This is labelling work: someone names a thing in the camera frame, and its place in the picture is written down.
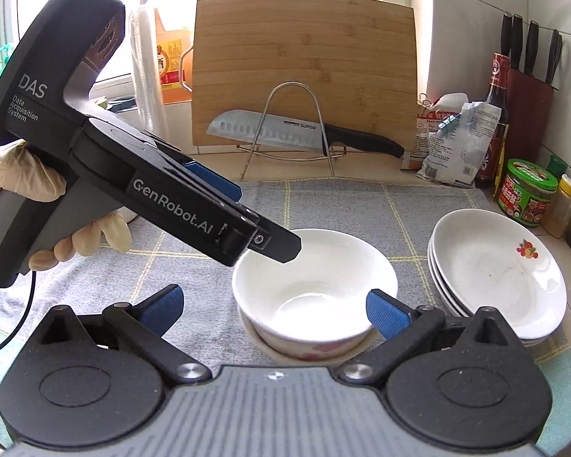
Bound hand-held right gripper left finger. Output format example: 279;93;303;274
38;284;212;387

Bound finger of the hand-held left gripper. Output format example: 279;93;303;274
145;128;243;205
216;208;303;268

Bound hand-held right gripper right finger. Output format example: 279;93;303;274
339;289;511;385

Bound person's left hand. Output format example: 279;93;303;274
0;140;133;274

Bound clear jar dark lid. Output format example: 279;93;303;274
95;96;141;127

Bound grey teal checked mat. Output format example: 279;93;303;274
0;177;571;453

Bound tall plastic bag roll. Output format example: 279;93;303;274
126;4;168;139

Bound orange label liquid jug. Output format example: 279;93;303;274
153;0;195;104

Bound bamboo cutting board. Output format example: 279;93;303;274
180;0;418;159

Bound white printed bag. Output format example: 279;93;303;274
421;102;504;187

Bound green lid sauce jar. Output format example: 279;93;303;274
497;158;557;228

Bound orange print bag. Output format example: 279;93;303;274
400;93;469;172

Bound yellow narrow packet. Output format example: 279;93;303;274
494;124;510;197

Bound yellow lid spice jar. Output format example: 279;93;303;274
540;174;571;240

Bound dark soy sauce bottle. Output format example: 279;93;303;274
475;52;511;190

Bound dark red knife block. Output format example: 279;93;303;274
504;67;560;172

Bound kitchen knife black handle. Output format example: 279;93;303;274
206;109;405;159

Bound metal wire rack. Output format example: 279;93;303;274
237;82;348;181

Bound black cable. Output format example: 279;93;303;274
0;271;35;358

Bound black handled block knife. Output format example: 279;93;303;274
501;12;513;58
510;14;524;71
525;20;540;76

